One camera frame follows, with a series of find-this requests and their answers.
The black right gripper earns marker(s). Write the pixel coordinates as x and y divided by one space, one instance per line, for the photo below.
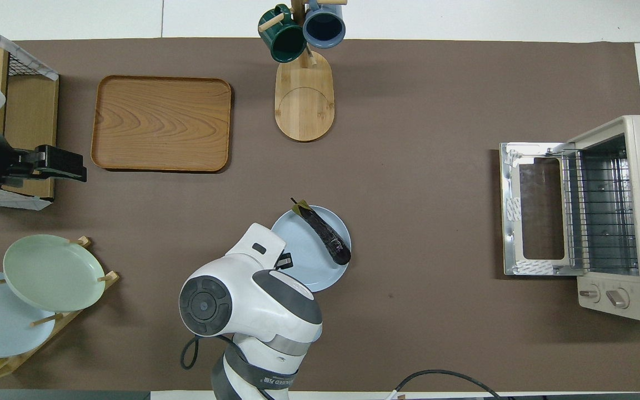
284 262

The light blue serving plate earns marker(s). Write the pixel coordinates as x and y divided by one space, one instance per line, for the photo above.
314 266

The dark purple eggplant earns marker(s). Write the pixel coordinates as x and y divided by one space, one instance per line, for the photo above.
328 236

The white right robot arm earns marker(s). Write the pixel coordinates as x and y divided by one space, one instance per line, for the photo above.
253 311

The silver oven knob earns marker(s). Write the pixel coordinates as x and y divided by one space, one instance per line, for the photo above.
589 293
617 298

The pale green plate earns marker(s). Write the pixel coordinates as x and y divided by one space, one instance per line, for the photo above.
53 272

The wooden serving tray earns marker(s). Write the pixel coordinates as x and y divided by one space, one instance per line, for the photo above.
159 122

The brown table mat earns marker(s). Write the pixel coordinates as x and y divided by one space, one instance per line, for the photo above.
409 166

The wooden mug tree stand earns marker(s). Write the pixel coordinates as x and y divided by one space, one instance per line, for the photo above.
304 105

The wooden plate rack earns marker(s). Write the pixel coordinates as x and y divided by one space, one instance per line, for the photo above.
70 322

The dark green mug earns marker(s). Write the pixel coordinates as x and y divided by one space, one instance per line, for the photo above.
286 47

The blue mug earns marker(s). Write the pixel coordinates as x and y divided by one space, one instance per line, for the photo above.
324 28

